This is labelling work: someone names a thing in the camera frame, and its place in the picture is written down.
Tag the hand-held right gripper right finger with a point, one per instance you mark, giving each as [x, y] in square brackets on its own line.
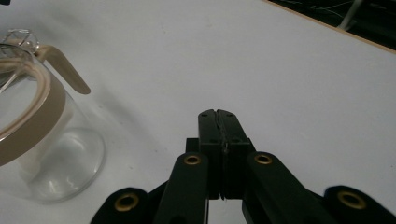
[233, 133]

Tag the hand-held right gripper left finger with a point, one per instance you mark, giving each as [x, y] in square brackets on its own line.
[210, 130]

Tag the glass pitcher with beige band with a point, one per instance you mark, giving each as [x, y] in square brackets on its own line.
[46, 137]

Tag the white metal stand leg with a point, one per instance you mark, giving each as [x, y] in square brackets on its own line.
[350, 15]

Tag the dark thing at table edge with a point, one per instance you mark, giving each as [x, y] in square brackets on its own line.
[3, 2]

